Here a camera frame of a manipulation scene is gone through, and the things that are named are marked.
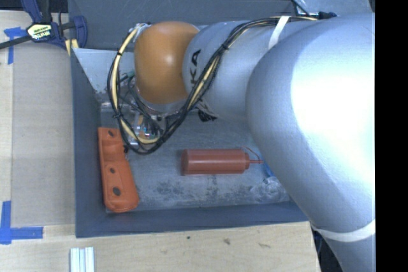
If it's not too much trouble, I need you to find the clear plastic bottle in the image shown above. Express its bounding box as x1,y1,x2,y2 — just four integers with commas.
250,168,290,203

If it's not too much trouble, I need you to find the pale wood flat board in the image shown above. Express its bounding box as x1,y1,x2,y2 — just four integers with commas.
10,41,77,229

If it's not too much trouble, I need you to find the grey metal bin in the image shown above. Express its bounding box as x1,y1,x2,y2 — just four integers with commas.
66,0,312,239

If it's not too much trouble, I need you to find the red-brown squeeze bottle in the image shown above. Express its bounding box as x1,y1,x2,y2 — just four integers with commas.
180,147,265,177

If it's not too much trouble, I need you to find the orange flat block with holes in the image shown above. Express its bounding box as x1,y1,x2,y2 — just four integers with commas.
97,127,140,213

